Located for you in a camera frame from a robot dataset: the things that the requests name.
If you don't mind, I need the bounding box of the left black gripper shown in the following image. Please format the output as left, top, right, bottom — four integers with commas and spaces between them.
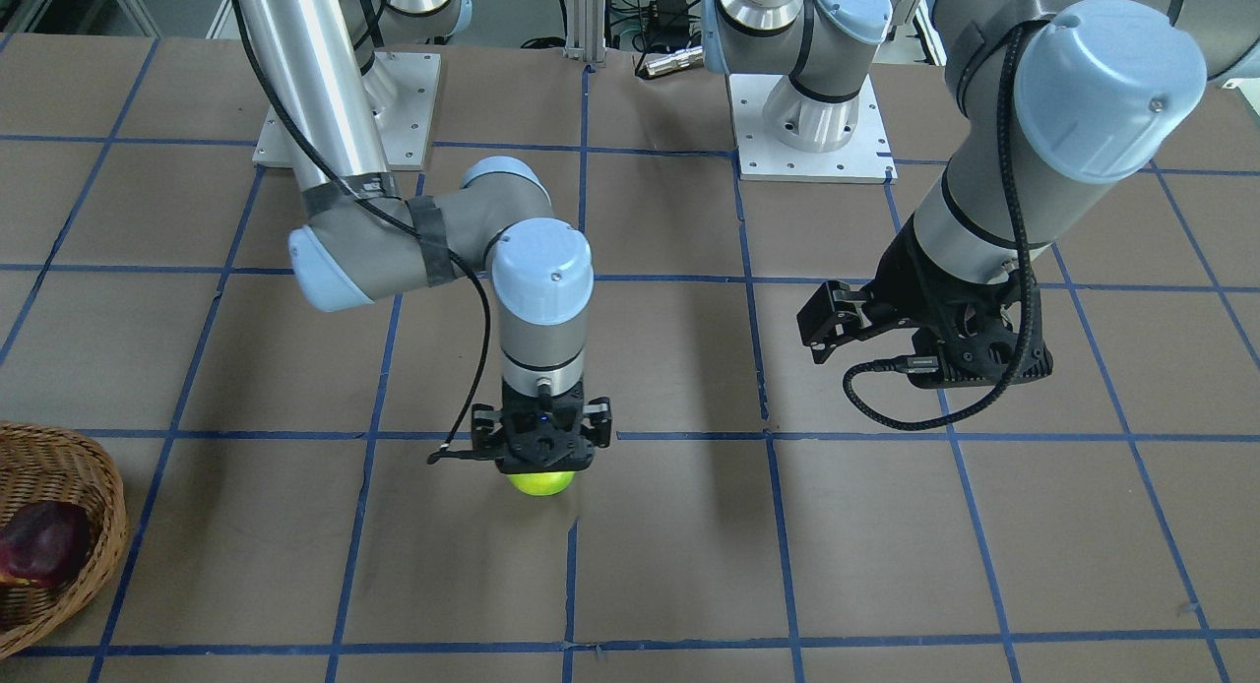
798, 226, 1022, 365

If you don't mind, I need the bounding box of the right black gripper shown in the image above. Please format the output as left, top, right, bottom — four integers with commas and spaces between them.
470, 383, 614, 475

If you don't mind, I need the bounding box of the green apple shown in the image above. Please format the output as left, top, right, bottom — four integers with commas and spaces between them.
507, 469, 576, 496

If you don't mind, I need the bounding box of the dark red apple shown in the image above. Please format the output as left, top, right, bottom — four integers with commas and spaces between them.
1, 502, 92, 588

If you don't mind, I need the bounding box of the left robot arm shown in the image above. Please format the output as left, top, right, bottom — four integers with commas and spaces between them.
798, 0, 1257, 388

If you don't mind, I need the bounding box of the wicker basket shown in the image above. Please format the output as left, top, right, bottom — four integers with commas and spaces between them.
1, 421, 129, 657

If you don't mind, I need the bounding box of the silver metal cylinder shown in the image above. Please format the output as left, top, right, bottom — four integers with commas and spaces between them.
636, 45, 706, 81

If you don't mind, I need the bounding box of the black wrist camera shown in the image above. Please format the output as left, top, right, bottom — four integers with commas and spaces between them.
908, 331, 1055, 389

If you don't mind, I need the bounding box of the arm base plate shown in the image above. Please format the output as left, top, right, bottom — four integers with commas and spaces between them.
727, 74, 898, 184
280, 50, 442, 175

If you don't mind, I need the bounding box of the black cables bundle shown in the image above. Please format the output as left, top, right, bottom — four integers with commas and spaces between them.
522, 0, 709, 54

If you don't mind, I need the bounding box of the aluminium frame post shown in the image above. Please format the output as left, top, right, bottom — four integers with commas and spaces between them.
563, 0, 607, 69

